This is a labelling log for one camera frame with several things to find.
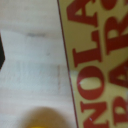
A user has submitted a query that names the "red yellow granola bar box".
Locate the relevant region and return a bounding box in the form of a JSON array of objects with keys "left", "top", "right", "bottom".
[{"left": 56, "top": 0, "right": 128, "bottom": 128}]

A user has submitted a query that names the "black fabric storage bin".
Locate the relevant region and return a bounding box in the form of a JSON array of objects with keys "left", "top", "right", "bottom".
[{"left": 0, "top": 30, "right": 6, "bottom": 68}]

